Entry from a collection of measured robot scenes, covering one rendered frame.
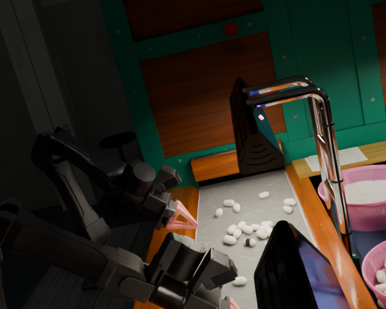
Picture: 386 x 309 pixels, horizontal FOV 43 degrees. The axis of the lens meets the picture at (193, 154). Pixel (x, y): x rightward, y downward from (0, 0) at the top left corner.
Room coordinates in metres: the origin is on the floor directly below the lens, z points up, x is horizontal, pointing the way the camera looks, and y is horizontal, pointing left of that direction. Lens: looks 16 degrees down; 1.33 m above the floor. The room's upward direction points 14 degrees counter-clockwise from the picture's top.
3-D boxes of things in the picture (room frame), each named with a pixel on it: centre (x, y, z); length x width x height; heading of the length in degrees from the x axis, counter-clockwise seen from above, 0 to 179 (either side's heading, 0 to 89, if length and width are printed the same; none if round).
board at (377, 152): (1.46, -0.47, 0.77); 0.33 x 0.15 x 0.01; 83
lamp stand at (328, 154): (1.09, -0.22, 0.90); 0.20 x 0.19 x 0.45; 173
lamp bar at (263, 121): (1.11, -0.15, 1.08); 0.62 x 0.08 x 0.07; 173
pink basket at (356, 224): (1.24, -0.44, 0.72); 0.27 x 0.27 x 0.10
